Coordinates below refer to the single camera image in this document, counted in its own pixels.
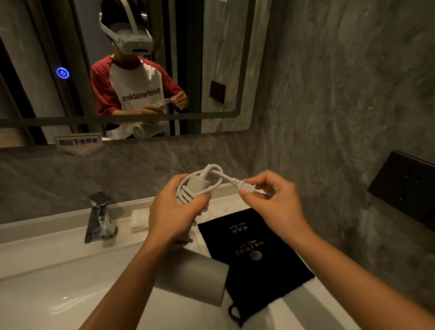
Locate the person's left hand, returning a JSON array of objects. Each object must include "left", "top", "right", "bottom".
[{"left": 147, "top": 173, "right": 213, "bottom": 245}]

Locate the person's right hand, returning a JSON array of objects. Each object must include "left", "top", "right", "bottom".
[{"left": 239, "top": 170, "right": 313, "bottom": 243}]

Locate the white power cord with plug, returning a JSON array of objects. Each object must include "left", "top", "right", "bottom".
[{"left": 176, "top": 164, "right": 269, "bottom": 206}]

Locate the person's right forearm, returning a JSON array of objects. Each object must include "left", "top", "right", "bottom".
[{"left": 292, "top": 226, "right": 435, "bottom": 330}]

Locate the person's left forearm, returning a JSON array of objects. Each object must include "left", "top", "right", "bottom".
[{"left": 79, "top": 234, "right": 182, "bottom": 330}]

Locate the white folded towel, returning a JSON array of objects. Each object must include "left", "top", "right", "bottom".
[{"left": 131, "top": 208, "right": 152, "bottom": 233}]

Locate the grey hair dryer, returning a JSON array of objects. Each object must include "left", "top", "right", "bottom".
[{"left": 155, "top": 238, "right": 230, "bottom": 308}]

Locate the chrome faucet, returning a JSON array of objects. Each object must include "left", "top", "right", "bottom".
[{"left": 83, "top": 191, "right": 119, "bottom": 245}]

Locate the white label sticker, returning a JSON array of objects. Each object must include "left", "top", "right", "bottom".
[{"left": 54, "top": 133, "right": 104, "bottom": 156}]

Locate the white sink basin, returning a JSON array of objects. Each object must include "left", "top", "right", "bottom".
[{"left": 0, "top": 235, "right": 272, "bottom": 330}]

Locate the black drawstring pouch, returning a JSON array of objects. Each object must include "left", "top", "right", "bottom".
[{"left": 198, "top": 207, "right": 316, "bottom": 328}]

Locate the wall mirror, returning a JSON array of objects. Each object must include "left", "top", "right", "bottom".
[{"left": 0, "top": 0, "right": 273, "bottom": 149}]

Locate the black wall socket panel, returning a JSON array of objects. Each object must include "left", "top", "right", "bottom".
[{"left": 367, "top": 150, "right": 435, "bottom": 232}]

